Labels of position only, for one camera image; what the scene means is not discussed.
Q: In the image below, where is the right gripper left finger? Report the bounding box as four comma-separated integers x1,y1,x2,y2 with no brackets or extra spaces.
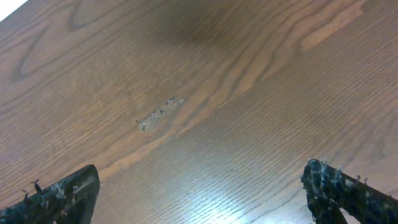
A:
1,164,100,224

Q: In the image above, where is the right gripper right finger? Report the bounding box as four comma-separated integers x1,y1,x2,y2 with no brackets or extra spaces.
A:
300,159,397,223

